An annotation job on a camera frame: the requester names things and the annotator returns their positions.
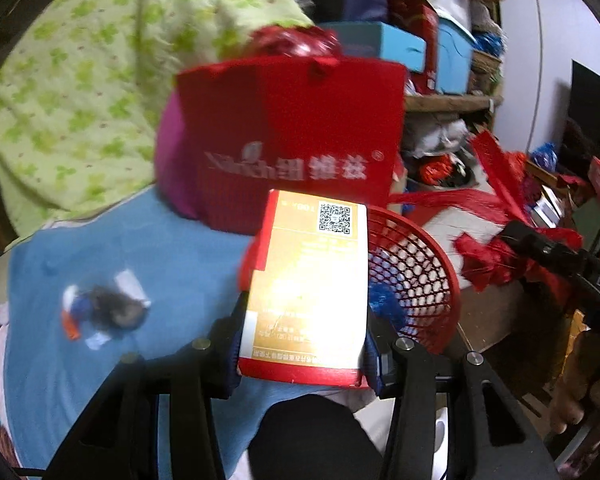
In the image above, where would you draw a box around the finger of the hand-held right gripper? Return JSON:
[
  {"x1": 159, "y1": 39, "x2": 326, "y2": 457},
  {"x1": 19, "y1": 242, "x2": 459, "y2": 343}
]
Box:
[{"x1": 500, "y1": 220, "x2": 586, "y2": 278}]

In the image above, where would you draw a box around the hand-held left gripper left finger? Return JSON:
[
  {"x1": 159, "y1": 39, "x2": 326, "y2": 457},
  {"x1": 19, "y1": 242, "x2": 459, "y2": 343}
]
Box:
[{"x1": 42, "y1": 290, "x2": 253, "y2": 480}]

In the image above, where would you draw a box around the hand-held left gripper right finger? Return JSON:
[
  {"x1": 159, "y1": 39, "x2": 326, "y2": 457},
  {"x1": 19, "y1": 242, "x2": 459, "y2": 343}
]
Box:
[{"x1": 360, "y1": 310, "x2": 566, "y2": 480}]

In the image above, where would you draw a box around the red mesh net scrap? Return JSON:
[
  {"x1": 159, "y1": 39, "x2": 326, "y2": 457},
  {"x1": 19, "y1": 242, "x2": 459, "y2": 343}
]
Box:
[{"x1": 452, "y1": 227, "x2": 581, "y2": 293}]

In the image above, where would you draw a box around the red and gold carton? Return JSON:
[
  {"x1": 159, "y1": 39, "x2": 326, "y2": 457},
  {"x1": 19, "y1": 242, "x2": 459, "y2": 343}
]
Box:
[{"x1": 237, "y1": 189, "x2": 370, "y2": 390}]

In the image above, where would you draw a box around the red mesh plastic basket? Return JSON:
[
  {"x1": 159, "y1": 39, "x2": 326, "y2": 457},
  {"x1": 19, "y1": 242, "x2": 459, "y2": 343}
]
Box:
[{"x1": 365, "y1": 205, "x2": 462, "y2": 356}]

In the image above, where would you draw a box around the dark plastic bag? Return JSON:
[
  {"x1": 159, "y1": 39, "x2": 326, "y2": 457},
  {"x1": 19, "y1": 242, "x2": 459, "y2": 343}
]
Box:
[{"x1": 87, "y1": 287, "x2": 148, "y2": 332}]

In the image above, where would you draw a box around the white and blue wrapper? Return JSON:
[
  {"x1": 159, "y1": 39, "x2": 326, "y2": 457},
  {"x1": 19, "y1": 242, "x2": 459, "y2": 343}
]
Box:
[{"x1": 61, "y1": 284, "x2": 88, "y2": 342}]

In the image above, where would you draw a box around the person's right hand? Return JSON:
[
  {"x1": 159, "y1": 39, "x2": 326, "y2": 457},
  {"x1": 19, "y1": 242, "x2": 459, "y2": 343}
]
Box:
[{"x1": 550, "y1": 330, "x2": 600, "y2": 436}]

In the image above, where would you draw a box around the red tassel decoration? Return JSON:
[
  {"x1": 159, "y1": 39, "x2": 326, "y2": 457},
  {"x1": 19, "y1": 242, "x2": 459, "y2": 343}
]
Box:
[{"x1": 390, "y1": 130, "x2": 528, "y2": 223}]

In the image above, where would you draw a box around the blue plastic bag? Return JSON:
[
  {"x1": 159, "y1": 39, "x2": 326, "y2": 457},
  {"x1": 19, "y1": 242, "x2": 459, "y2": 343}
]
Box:
[{"x1": 527, "y1": 142, "x2": 558, "y2": 171}]

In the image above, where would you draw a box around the light blue towel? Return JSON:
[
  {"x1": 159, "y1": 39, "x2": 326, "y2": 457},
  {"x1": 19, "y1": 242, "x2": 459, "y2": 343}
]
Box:
[{"x1": 5, "y1": 185, "x2": 381, "y2": 466}]

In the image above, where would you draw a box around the orange plastic bag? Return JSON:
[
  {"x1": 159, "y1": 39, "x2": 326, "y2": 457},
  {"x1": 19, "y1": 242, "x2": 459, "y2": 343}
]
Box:
[{"x1": 420, "y1": 155, "x2": 453, "y2": 186}]

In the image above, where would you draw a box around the black monitor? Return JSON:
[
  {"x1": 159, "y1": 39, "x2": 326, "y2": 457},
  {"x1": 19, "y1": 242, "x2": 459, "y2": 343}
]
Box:
[{"x1": 566, "y1": 59, "x2": 600, "y2": 158}]

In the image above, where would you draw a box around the wooden shelf board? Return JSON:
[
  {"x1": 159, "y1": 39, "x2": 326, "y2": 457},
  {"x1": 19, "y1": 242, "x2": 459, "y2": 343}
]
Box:
[{"x1": 405, "y1": 94, "x2": 503, "y2": 111}]

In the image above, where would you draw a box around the magenta fabric bag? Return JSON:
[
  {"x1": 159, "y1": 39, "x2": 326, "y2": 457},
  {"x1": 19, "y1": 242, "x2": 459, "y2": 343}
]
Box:
[{"x1": 154, "y1": 92, "x2": 206, "y2": 221}]

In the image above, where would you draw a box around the light blue storage bin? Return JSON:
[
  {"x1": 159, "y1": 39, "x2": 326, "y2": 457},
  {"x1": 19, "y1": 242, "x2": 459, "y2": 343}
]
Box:
[{"x1": 437, "y1": 17, "x2": 476, "y2": 93}]

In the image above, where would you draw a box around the red paper gift bag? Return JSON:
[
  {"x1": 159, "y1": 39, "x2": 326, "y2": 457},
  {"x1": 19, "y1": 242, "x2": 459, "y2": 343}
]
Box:
[{"x1": 176, "y1": 55, "x2": 407, "y2": 236}]

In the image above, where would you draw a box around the teal cardboard box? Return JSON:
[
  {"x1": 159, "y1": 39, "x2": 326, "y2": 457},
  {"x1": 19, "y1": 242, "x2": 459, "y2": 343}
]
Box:
[{"x1": 320, "y1": 21, "x2": 427, "y2": 73}]

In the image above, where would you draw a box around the red gift box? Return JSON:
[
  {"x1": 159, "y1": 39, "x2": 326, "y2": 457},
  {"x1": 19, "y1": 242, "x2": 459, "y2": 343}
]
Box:
[{"x1": 385, "y1": 0, "x2": 440, "y2": 91}]

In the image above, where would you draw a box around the green clover print quilt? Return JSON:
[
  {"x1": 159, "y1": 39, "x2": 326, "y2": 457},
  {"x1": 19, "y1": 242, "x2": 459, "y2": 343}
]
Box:
[{"x1": 0, "y1": 0, "x2": 313, "y2": 223}]

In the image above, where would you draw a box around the crumpled red plastic bag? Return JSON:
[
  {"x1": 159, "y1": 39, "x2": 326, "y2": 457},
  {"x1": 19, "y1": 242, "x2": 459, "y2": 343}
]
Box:
[{"x1": 250, "y1": 26, "x2": 342, "y2": 60}]

